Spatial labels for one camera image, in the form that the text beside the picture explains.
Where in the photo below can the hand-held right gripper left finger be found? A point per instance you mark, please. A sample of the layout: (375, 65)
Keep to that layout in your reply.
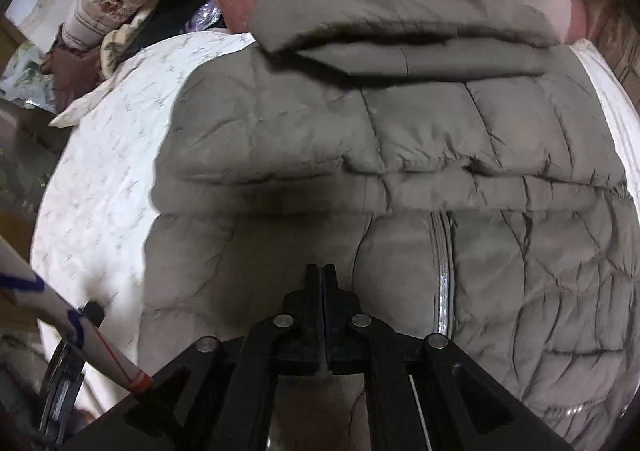
(314, 316)

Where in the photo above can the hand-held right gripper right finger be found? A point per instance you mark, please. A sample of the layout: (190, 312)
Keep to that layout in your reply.
(331, 316)

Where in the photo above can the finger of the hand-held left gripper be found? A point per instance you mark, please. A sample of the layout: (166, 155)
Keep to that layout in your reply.
(93, 314)

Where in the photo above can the grey puffer jacket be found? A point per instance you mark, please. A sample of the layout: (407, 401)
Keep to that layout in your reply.
(350, 156)

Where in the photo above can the white patterned bed sheet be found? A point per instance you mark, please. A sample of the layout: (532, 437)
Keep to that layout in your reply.
(110, 171)

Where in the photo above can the green printed bag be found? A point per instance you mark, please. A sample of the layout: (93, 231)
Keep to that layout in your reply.
(25, 76)

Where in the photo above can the yellow floral cloth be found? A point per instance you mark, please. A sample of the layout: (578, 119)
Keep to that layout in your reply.
(117, 43)

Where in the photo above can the purple plastic bag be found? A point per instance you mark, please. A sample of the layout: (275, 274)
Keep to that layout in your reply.
(205, 18)

